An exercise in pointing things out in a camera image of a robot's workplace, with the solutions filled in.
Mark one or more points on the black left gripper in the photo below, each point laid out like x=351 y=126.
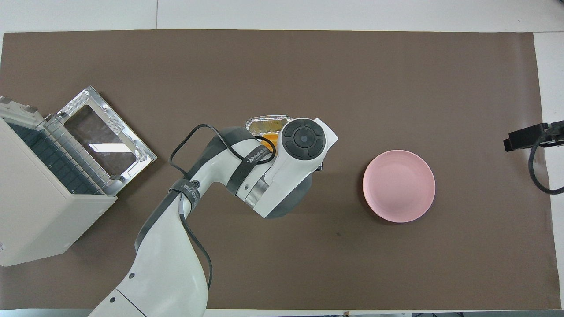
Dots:
x=320 y=167

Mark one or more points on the sliced orange bread loaf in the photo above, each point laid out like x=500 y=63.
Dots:
x=269 y=138

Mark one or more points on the aluminium foil tray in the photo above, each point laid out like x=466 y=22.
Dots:
x=264 y=122

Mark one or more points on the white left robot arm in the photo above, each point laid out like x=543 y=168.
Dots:
x=172 y=264

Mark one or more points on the glass oven door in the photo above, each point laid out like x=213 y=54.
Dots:
x=105 y=141

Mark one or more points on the metal oven rack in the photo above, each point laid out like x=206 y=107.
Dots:
x=75 y=154

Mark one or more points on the cream toaster oven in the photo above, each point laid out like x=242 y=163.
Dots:
x=35 y=211

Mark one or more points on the pink round plate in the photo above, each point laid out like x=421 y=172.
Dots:
x=398 y=186

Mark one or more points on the brown table mat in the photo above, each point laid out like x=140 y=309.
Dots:
x=264 y=66

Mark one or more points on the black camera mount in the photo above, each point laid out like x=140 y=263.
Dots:
x=524 y=136

